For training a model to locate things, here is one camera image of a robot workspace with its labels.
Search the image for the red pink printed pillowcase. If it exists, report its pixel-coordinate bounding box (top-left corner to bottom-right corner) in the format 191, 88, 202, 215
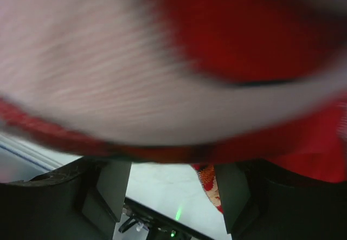
1, 0, 346, 208

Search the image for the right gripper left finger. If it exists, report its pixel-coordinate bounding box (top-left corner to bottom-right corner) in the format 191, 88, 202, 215
1, 158, 131, 239

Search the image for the aluminium front rail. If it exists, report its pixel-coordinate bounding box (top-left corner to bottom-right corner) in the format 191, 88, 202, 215
1, 134, 79, 183

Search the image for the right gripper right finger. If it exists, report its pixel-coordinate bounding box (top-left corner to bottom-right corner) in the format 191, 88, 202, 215
215, 160, 346, 240

